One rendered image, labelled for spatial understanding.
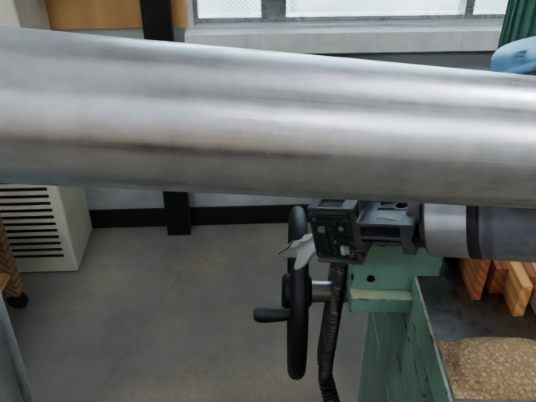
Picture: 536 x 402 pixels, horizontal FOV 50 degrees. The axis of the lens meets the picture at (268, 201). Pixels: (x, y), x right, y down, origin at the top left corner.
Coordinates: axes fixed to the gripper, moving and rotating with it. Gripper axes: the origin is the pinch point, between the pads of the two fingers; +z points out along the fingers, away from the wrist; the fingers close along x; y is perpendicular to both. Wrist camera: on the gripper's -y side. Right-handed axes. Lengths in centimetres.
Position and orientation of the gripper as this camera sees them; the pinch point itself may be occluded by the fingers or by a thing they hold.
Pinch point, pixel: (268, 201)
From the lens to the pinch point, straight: 72.6
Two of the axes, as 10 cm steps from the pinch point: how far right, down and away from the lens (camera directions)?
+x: 2.1, 8.6, 4.6
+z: -8.9, -0.2, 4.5
